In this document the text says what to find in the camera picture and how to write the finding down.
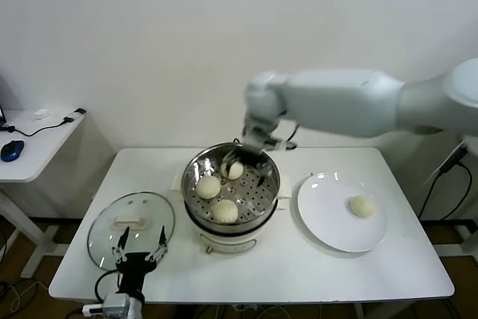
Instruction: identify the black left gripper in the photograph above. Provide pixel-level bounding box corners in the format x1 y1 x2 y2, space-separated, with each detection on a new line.
111 225 168 294

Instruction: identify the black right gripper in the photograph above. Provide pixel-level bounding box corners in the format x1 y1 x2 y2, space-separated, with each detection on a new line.
220 119 277 188

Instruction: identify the white steamed baozi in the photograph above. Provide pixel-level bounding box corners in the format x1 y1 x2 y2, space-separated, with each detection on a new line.
349 195 376 219
211 199 239 224
196 176 221 200
220 161 244 181

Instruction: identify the round glass lid white handle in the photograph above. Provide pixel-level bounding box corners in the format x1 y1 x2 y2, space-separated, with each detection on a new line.
86 191 176 271

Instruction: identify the stainless steel steamer basket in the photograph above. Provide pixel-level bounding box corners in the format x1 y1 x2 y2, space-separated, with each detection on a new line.
181 143 281 225

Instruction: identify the white electric cooker base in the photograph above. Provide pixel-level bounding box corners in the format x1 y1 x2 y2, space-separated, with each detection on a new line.
170 169 292 256

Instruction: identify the white round plate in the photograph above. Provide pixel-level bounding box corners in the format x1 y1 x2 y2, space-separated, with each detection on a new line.
297 171 388 253

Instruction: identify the white side desk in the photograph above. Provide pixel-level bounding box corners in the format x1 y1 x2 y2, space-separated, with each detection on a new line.
0 109 86 281

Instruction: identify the black silver adapter dongle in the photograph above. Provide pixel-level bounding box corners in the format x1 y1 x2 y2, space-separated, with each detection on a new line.
62 108 87 125

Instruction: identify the blue computer mouse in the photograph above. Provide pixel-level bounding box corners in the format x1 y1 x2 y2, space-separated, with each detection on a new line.
0 140 25 163

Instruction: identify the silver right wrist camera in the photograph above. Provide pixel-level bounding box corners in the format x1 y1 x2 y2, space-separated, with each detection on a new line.
244 128 298 152

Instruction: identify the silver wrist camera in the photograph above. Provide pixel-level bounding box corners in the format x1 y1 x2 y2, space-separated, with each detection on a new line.
81 294 131 316
244 128 298 152

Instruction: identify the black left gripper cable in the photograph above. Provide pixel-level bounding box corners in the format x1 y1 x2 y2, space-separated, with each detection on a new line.
93 269 122 303

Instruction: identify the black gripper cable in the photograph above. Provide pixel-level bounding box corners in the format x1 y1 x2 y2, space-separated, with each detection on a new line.
93 269 122 303
278 109 300 148

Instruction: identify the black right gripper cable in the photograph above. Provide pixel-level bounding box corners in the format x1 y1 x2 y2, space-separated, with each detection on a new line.
278 109 300 148

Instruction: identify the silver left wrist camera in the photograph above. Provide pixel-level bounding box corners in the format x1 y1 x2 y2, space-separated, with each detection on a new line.
81 294 131 316

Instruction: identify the white floor cable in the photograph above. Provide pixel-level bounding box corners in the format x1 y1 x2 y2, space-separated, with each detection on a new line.
9 281 49 315

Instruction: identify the black desk cable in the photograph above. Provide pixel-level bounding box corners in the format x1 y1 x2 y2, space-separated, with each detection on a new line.
0 119 74 139

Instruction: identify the white hanging cable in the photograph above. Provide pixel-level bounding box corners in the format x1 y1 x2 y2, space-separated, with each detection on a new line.
420 139 468 188

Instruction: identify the black cable with power adapter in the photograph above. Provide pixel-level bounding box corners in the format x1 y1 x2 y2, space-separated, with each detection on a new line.
416 145 474 221

